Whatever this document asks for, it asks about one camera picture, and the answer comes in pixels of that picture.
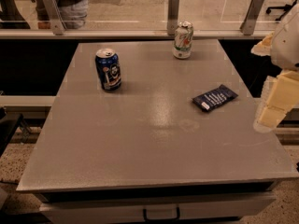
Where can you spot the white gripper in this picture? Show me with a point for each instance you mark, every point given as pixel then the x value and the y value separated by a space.
pixel 287 47

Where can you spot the blue pepsi can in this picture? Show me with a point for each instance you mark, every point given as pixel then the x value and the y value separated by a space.
pixel 108 69

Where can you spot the white green soda can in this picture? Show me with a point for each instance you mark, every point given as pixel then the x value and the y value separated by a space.
pixel 183 40

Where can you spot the dark blue snack packet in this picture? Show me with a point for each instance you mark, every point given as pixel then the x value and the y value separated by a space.
pixel 213 99

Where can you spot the person in grey trousers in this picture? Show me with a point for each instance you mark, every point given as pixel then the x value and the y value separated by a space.
pixel 72 12

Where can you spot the black furniture at left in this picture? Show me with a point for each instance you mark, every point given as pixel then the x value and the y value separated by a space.
pixel 9 122

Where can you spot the right metal glass bracket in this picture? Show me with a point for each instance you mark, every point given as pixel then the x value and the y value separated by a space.
pixel 248 25

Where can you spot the metal glass bracket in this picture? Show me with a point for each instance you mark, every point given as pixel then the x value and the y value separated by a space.
pixel 56 22
pixel 172 16
pixel 248 25

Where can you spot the middle metal glass bracket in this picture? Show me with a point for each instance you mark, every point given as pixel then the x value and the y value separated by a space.
pixel 172 16

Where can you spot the white drawer with black handle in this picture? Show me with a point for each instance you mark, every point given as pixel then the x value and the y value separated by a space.
pixel 216 208

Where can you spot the left metal glass bracket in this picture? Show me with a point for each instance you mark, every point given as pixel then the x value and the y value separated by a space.
pixel 56 22

